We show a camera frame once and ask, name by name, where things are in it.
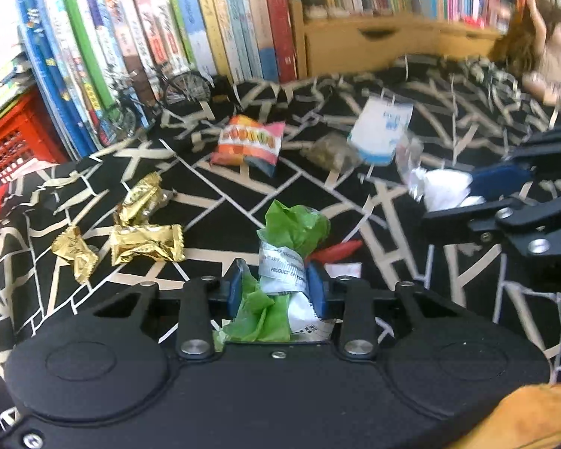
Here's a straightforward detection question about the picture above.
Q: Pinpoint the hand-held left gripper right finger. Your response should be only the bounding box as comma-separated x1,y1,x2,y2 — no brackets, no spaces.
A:
307,261,470,362

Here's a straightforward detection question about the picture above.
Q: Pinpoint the brown-haired doll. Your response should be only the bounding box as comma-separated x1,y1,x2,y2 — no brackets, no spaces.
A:
493,0,561,108

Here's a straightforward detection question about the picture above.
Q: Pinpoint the black model bicycle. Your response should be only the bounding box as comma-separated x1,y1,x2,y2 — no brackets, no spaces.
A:
98,63,216,148

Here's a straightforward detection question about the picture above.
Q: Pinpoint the row of tall picture books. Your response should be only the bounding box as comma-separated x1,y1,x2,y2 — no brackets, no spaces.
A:
13,0,300,160

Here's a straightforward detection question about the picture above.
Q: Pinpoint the red plastic crate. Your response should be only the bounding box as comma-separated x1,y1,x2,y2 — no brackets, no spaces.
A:
0,89,71,183

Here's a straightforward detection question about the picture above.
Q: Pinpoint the white paper scrap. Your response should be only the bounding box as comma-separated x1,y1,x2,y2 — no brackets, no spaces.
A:
325,262,362,286

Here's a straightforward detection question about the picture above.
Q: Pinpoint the red plastic wrapper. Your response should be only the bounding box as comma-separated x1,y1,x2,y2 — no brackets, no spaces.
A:
311,239,364,263

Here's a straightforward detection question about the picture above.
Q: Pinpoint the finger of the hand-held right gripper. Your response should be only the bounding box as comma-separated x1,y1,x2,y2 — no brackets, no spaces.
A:
467,122,561,197
422,191,561,293

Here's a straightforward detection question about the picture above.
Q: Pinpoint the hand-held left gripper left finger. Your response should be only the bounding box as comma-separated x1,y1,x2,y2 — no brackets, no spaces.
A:
82,259,252,362

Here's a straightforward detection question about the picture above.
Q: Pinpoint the black white patterned blanket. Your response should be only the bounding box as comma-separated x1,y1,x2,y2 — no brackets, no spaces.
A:
0,54,561,431

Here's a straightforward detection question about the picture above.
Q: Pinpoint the person's left forearm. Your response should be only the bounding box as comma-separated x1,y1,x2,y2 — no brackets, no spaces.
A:
451,382,561,449

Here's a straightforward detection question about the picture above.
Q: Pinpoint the green plastic wrapper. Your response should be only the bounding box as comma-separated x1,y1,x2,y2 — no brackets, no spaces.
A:
212,199,337,344

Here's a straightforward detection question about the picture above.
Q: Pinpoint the greyish clear plastic bag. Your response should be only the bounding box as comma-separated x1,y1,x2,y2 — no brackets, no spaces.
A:
300,132,363,170

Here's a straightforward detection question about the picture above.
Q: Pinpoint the white wrapper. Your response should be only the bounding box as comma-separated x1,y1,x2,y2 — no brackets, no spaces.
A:
396,135,486,212

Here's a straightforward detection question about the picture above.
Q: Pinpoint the wooden drawer unit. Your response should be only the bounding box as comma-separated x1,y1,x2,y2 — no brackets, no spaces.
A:
287,0,510,80

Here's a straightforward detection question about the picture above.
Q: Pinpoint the white blue packet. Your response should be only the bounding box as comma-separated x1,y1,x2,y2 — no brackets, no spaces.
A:
346,95,414,167

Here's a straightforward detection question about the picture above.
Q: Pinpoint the gold foil candy wrapper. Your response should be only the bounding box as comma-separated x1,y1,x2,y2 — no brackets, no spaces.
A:
50,225,100,285
109,223,187,266
114,171,174,227

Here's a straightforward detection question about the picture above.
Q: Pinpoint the small dark-haired figurine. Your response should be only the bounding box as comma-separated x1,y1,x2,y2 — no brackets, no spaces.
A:
299,0,340,17

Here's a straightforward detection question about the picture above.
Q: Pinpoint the orange pink snack packet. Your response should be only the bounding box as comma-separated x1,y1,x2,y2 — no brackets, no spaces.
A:
209,114,287,178

